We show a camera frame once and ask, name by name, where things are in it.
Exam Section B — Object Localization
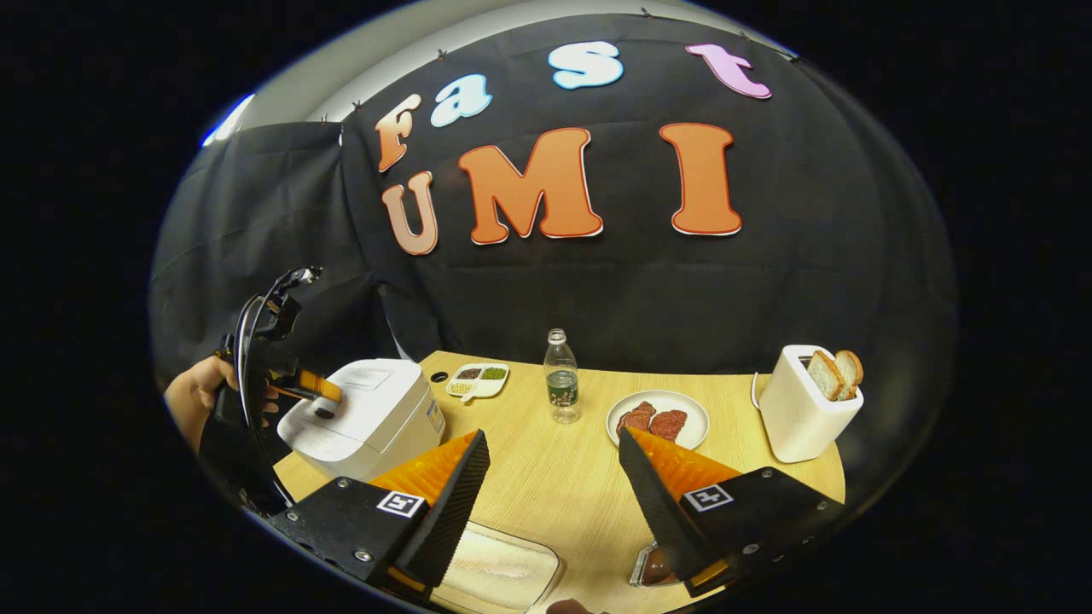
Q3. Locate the white toaster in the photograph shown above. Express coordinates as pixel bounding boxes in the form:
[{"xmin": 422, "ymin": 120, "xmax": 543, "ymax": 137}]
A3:
[{"xmin": 758, "ymin": 345, "xmax": 864, "ymax": 464}]

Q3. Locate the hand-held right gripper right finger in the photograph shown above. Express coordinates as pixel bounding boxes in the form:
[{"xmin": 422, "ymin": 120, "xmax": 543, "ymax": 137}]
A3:
[{"xmin": 619, "ymin": 426, "xmax": 845, "ymax": 598}]

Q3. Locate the clear plastic water bottle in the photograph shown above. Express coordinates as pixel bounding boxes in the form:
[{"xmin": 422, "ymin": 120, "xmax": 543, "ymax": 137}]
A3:
[{"xmin": 544, "ymin": 329, "xmax": 582, "ymax": 425}]

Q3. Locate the toast bread slice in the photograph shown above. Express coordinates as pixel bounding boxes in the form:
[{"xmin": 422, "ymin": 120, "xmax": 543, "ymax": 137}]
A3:
[
  {"xmin": 807, "ymin": 350, "xmax": 845, "ymax": 402},
  {"xmin": 834, "ymin": 350, "xmax": 864, "ymax": 400}
]

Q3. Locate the white divided grain dish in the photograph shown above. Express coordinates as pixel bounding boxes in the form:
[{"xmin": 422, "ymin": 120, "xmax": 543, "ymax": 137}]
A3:
[{"xmin": 445, "ymin": 362, "xmax": 510, "ymax": 402}]

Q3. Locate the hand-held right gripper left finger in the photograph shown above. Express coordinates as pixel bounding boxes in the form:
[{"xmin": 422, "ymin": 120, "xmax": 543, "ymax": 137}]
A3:
[{"xmin": 269, "ymin": 429, "xmax": 491, "ymax": 600}]

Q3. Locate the white rice cooker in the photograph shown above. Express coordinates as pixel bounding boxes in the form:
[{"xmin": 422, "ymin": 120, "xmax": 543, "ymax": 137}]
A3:
[{"xmin": 277, "ymin": 358, "xmax": 446, "ymax": 484}]

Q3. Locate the ceiling light panel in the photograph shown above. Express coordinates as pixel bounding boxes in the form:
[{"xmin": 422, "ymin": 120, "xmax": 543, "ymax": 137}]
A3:
[{"xmin": 202, "ymin": 94, "xmax": 255, "ymax": 148}]

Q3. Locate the white round plate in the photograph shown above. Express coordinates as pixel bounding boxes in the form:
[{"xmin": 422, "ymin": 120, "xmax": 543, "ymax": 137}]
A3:
[{"xmin": 607, "ymin": 390, "xmax": 711, "ymax": 451}]

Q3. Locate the brown wooden spoon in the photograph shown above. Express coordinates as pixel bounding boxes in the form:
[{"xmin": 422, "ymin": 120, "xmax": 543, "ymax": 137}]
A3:
[{"xmin": 642, "ymin": 550, "xmax": 680, "ymax": 587}]

